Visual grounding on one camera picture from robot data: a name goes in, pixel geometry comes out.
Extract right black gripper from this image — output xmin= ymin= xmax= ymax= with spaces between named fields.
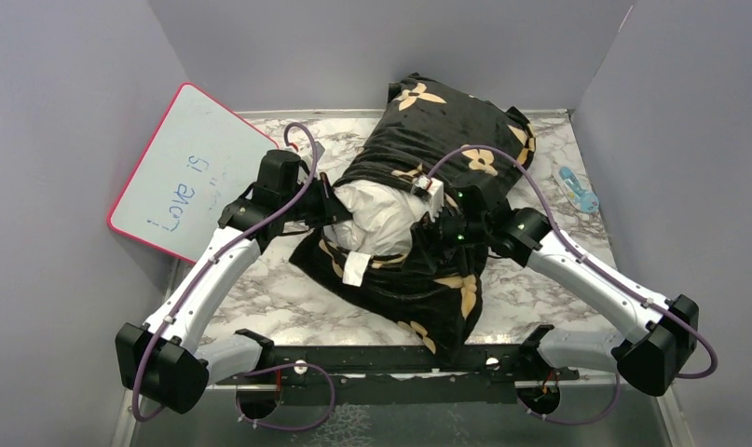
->
xmin=402 ymin=198 xmax=490 ymax=274

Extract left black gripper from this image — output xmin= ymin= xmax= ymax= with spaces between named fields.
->
xmin=280 ymin=170 xmax=352 ymax=227

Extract white pillow insert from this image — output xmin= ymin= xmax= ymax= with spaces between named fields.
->
xmin=323 ymin=180 xmax=440 ymax=256

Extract black floral pillowcase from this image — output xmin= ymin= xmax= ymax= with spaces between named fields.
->
xmin=290 ymin=73 xmax=536 ymax=365

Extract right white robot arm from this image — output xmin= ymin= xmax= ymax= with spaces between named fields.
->
xmin=411 ymin=186 xmax=699 ymax=396

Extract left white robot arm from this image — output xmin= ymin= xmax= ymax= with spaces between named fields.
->
xmin=115 ymin=143 xmax=350 ymax=422

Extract blue packaged small item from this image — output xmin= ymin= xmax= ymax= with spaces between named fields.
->
xmin=553 ymin=166 xmax=600 ymax=214

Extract pink framed whiteboard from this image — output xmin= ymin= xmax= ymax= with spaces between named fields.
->
xmin=107 ymin=83 xmax=279 ymax=262

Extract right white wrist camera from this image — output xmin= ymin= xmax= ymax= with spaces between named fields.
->
xmin=411 ymin=175 xmax=444 ymax=222

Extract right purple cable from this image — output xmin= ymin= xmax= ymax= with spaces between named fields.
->
xmin=426 ymin=144 xmax=719 ymax=427

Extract purple cable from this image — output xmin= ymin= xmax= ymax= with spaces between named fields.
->
xmin=426 ymin=144 xmax=719 ymax=427
xmin=130 ymin=122 xmax=336 ymax=432

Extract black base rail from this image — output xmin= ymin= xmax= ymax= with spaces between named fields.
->
xmin=221 ymin=345 xmax=580 ymax=406

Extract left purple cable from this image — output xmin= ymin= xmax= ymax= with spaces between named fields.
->
xmin=130 ymin=122 xmax=336 ymax=432

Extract aluminium frame rail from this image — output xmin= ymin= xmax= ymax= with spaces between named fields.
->
xmin=115 ymin=260 xmax=266 ymax=423

